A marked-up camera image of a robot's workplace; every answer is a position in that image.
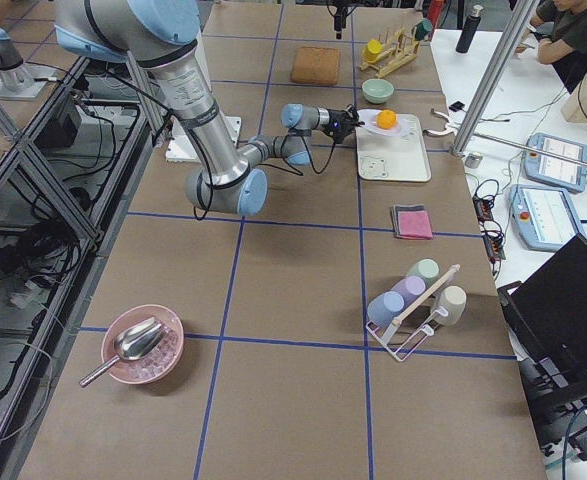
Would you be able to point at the yellow cup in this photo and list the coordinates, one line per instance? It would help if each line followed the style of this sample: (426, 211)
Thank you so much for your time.
(372, 50)

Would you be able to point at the seated person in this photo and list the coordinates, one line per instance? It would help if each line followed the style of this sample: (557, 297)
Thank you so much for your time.
(565, 47)

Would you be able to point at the teach pendant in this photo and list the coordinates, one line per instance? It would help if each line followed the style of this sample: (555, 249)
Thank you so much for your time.
(544, 217)
(553, 171)

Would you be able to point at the black laptop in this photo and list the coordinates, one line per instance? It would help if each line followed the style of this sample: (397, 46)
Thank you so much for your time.
(548, 311)

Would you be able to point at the green bowl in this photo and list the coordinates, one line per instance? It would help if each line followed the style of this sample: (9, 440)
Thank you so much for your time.
(377, 91)

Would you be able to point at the blue cup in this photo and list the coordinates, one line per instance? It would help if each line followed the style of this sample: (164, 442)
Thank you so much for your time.
(383, 309)

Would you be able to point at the pink bowl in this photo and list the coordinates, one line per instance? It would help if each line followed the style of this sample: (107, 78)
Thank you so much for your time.
(156, 355)

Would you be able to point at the white round plate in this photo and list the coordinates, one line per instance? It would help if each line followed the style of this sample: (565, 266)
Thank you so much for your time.
(367, 118)

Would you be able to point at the dark green cup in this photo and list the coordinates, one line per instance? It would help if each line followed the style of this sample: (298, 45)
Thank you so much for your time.
(422, 30)

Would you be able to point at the green cup on rack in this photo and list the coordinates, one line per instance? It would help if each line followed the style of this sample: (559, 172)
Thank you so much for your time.
(427, 269)

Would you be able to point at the cream bear tray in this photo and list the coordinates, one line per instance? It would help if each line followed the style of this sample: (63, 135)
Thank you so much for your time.
(387, 158)

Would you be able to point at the orange fruit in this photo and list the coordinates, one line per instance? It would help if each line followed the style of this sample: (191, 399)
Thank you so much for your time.
(386, 119)

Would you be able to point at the wooden peg drying rack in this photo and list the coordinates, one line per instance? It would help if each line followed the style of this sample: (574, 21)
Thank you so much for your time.
(399, 49)

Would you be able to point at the beige cup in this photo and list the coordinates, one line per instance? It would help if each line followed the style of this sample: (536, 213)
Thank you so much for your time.
(449, 305)

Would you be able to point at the far teach pendant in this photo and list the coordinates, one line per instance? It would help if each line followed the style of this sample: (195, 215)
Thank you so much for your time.
(553, 171)

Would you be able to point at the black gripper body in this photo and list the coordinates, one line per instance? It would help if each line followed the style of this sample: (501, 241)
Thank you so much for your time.
(337, 23)
(332, 122)

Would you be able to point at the pink sponge cloth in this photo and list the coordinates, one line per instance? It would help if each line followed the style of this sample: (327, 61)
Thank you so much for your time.
(414, 225)

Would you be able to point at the wooden cutting board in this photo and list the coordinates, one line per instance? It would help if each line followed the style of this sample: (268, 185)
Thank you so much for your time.
(316, 66)

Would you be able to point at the near teach pendant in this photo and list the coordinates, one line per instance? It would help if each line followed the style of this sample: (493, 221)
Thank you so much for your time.
(544, 217)

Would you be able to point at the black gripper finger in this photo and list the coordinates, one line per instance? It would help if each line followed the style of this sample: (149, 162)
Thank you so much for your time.
(339, 26)

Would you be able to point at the purple cup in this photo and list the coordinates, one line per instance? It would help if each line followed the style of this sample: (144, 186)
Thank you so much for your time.
(410, 288)

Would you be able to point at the black water bottle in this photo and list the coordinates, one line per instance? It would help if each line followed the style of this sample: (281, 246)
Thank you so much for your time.
(469, 29)

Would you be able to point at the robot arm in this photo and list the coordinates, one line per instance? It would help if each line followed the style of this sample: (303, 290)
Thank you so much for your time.
(161, 37)

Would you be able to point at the metal scoop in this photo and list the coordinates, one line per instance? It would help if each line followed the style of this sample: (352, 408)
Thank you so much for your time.
(130, 345)

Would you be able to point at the aluminium frame post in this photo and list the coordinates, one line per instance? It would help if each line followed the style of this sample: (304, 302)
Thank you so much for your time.
(505, 47)

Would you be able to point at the white wire cup rack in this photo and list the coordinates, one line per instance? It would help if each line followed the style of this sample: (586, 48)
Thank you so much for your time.
(415, 324)

